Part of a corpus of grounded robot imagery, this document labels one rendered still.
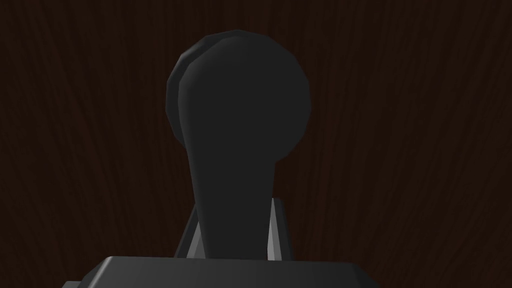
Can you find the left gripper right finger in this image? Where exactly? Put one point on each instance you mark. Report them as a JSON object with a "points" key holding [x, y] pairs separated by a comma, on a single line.
{"points": [[278, 236]]}

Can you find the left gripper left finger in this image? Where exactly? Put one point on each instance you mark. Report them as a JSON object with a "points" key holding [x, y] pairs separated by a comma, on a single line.
{"points": [[190, 242]]}

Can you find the dark brown wooden door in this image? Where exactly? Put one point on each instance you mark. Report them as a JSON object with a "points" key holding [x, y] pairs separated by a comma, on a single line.
{"points": [[400, 120]]}

